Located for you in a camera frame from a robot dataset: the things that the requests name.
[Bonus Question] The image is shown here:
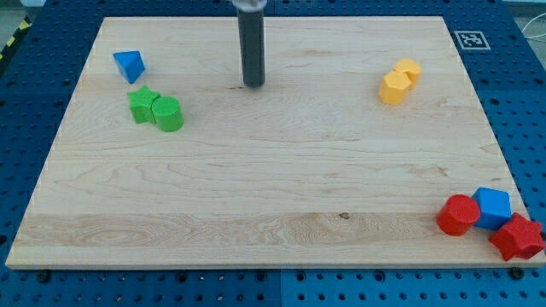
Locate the yellow hexagon block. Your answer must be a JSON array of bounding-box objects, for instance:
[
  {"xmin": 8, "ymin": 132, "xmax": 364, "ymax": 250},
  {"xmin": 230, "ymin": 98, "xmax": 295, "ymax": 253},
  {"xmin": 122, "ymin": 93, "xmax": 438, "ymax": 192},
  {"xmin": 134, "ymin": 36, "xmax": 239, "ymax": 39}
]
[{"xmin": 378, "ymin": 71, "xmax": 411, "ymax": 106}]

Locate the wooden board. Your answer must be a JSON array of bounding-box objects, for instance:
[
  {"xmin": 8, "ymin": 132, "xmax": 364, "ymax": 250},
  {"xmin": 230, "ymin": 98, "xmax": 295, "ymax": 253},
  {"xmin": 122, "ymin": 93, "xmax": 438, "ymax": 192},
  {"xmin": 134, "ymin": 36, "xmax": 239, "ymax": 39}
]
[{"xmin": 6, "ymin": 16, "xmax": 526, "ymax": 269}]

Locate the green cylinder block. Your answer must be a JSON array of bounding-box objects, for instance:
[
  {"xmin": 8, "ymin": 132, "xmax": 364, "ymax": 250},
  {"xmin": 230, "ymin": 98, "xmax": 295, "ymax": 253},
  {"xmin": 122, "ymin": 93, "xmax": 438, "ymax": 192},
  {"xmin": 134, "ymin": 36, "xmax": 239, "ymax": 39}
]
[{"xmin": 151, "ymin": 96, "xmax": 184, "ymax": 132}]

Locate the dark grey cylindrical pointer tool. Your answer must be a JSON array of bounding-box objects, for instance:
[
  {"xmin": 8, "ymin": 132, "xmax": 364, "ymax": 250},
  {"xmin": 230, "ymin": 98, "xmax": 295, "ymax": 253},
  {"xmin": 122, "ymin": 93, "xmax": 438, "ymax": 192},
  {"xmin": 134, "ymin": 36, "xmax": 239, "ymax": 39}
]
[{"xmin": 237, "ymin": 10, "xmax": 265, "ymax": 88}]

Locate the green star block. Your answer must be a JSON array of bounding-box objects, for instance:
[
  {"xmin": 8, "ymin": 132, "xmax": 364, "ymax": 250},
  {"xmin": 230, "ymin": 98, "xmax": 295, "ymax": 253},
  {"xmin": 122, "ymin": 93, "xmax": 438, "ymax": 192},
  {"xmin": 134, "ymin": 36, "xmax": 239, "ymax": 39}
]
[{"xmin": 127, "ymin": 85, "xmax": 160, "ymax": 124}]

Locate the yellow pentagon block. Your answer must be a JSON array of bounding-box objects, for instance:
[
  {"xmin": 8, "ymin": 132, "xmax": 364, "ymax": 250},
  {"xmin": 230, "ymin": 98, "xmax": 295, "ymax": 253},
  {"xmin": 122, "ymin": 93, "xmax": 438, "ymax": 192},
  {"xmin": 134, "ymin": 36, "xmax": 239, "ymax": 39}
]
[{"xmin": 394, "ymin": 58, "xmax": 422, "ymax": 90}]

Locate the blue triangular block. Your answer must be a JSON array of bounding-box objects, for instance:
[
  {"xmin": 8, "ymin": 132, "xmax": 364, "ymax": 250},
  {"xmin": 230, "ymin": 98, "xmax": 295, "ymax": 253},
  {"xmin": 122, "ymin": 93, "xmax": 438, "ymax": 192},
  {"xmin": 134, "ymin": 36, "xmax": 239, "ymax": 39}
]
[{"xmin": 113, "ymin": 50, "xmax": 145, "ymax": 84}]

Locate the red cylinder block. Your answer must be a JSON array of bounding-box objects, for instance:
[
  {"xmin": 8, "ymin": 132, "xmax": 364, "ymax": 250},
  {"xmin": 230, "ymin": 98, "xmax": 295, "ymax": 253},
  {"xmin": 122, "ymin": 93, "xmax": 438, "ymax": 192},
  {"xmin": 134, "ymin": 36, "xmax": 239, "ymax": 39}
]
[{"xmin": 436, "ymin": 194, "xmax": 481, "ymax": 236}]

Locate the white fiducial marker tag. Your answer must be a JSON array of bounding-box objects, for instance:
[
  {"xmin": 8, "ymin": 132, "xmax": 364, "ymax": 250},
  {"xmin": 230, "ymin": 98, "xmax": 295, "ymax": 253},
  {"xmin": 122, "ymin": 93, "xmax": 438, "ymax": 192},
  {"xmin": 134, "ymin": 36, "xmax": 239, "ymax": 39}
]
[{"xmin": 454, "ymin": 30, "xmax": 491, "ymax": 51}]

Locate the blue cube block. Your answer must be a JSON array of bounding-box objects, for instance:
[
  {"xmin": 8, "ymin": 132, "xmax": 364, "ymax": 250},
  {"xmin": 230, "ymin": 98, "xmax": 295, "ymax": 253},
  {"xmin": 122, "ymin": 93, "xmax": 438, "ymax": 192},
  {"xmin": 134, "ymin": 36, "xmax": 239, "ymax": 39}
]
[{"xmin": 472, "ymin": 187, "xmax": 512, "ymax": 231}]

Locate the red star block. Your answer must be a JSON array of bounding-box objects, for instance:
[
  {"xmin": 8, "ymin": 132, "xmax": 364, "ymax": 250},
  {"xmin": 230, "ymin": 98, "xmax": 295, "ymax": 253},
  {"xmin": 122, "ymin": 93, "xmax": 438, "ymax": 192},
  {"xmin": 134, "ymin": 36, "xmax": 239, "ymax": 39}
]
[{"xmin": 489, "ymin": 212, "xmax": 545, "ymax": 261}]

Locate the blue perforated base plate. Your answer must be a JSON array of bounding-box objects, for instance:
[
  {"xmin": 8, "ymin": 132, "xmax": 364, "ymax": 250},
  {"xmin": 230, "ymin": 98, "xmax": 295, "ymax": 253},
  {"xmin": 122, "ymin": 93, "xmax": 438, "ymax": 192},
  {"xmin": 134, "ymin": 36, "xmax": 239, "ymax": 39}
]
[{"xmin": 1, "ymin": 1, "xmax": 545, "ymax": 306}]

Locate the white cable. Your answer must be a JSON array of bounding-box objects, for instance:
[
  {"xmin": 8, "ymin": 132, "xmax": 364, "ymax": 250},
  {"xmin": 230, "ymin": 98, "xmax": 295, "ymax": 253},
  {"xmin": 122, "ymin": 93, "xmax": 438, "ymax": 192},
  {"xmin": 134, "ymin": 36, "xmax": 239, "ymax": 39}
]
[{"xmin": 520, "ymin": 12, "xmax": 546, "ymax": 44}]

